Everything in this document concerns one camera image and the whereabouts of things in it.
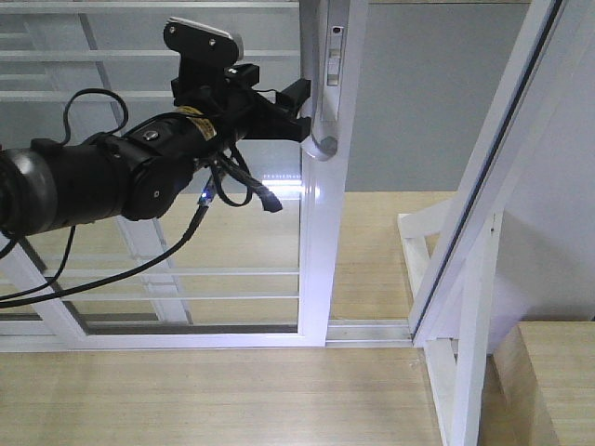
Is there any light wooden platform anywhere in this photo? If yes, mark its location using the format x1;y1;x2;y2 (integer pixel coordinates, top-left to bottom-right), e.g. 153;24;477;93
0;190;466;446

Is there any white framed sliding glass door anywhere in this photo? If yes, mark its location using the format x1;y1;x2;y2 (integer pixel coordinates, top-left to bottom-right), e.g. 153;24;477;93
1;1;368;352

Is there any light wooden block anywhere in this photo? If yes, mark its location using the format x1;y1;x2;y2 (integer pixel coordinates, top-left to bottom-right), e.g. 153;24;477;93
494;321;594;445

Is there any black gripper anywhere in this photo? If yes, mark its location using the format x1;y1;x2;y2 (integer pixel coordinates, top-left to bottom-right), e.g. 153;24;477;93
170;62;311;144

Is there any white triangular support bracket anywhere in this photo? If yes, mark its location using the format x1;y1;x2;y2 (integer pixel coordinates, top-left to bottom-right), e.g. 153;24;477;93
397;200;502;445

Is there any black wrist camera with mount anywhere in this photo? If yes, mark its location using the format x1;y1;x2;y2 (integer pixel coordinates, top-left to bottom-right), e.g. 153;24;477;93
163;17;260;95

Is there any silver door handle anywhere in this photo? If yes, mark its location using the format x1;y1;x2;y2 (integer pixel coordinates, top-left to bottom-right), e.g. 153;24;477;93
298;1;337;162

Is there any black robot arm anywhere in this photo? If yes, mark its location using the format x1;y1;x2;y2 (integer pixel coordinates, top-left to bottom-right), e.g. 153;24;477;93
1;62;311;238

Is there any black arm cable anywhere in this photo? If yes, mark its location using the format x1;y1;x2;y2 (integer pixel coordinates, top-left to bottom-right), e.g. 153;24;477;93
0;87;284;310

